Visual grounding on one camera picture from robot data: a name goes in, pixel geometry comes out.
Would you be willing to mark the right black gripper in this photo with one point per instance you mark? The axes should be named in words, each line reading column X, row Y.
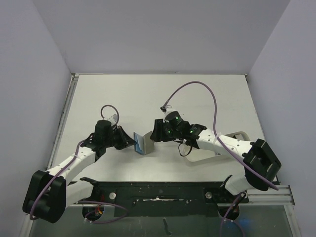
column 159, row 131

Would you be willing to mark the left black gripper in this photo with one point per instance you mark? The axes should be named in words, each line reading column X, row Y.
column 125, row 140

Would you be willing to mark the grey blue card holder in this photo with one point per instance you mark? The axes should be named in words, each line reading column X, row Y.
column 144, row 145

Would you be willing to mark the white plastic tray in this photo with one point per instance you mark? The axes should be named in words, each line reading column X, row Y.
column 211, row 151

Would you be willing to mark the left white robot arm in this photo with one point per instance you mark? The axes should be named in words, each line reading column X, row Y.
column 50, row 192

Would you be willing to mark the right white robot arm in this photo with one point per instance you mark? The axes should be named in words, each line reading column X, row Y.
column 258, row 159

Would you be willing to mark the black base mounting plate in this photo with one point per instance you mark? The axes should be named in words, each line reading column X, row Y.
column 161, row 199

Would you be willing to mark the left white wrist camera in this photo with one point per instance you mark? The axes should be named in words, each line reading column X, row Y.
column 113, row 119

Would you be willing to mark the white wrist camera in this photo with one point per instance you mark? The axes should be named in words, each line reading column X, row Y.
column 113, row 119
column 167, row 109

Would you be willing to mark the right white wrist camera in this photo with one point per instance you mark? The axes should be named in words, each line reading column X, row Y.
column 167, row 109

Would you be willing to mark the left aluminium rail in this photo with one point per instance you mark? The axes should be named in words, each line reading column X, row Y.
column 63, row 118

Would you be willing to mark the aluminium rail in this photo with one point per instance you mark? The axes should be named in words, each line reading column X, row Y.
column 283, row 196
column 63, row 118

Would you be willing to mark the right aluminium rail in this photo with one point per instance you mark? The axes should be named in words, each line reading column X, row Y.
column 283, row 196

